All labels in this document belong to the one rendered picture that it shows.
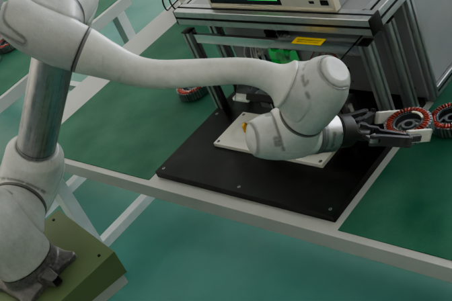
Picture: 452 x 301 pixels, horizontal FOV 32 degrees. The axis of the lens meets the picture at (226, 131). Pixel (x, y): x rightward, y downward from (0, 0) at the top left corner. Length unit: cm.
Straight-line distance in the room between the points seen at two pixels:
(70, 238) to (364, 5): 98
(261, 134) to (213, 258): 156
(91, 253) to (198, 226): 129
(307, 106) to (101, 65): 43
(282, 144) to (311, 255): 137
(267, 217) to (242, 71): 57
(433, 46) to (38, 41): 107
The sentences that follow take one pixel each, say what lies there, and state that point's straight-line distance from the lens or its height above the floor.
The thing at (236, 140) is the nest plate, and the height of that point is 78.
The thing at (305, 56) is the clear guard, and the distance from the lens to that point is 195.
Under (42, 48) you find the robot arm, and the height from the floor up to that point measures 143.
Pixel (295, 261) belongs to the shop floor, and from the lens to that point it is 299.
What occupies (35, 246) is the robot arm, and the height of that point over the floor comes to 91.
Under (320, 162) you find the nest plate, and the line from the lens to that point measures 207.
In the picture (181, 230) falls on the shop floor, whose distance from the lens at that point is 336.
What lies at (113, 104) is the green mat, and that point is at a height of 75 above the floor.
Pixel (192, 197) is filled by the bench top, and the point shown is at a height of 75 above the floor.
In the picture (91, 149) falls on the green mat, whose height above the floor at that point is 75.
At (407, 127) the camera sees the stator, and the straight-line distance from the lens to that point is 189.
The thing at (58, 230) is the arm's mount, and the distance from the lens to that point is 226.
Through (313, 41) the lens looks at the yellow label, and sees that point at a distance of 200.
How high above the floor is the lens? 202
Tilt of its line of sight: 32 degrees down
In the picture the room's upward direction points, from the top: 25 degrees counter-clockwise
